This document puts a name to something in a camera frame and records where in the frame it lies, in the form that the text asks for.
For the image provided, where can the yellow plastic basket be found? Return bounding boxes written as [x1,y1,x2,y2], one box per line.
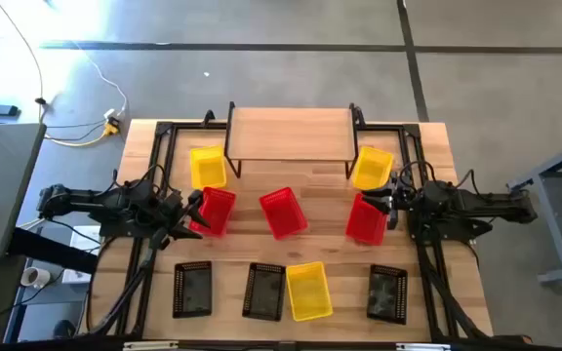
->
[284,260,335,324]
[188,144,228,191]
[349,145,395,192]

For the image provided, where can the silver metal bracket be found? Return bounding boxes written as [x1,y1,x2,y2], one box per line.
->
[122,340,180,351]
[395,342,452,351]

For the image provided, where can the wooden shelf with black legs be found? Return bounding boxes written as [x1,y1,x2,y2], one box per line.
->
[222,100,368,180]

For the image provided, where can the white floor cable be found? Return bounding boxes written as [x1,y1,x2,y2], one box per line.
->
[68,41,130,116]

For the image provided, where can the black desk beam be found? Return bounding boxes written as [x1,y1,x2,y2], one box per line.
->
[6,226,100,275]

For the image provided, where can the red plastic basket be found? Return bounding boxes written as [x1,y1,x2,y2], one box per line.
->
[258,185,310,242]
[343,192,389,247]
[187,185,238,239]

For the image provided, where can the black plastic basket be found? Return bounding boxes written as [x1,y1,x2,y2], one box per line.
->
[172,259,214,320]
[241,261,287,323]
[366,263,409,326]

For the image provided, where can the pale yellow cable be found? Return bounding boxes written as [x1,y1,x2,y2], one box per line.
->
[17,216,48,230]

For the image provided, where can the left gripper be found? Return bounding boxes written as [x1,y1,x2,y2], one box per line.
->
[155,188,212,241]

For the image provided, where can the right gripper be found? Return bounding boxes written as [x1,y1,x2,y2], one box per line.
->
[360,175,420,219]

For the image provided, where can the thin yellow cable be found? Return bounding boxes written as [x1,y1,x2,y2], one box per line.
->
[0,0,46,123]

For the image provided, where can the black aluminium rig frame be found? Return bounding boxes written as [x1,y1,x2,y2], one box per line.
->
[114,110,492,342]

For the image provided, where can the white box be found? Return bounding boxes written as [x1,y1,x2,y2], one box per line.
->
[68,223,102,285]

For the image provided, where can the thick yellow floor cable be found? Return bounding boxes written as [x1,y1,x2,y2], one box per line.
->
[44,131,114,148]

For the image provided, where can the black cable sleeve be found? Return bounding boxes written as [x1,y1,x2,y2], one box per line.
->
[85,238,165,337]
[417,243,490,341]

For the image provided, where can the white mug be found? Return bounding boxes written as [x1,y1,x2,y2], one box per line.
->
[20,266,52,290]

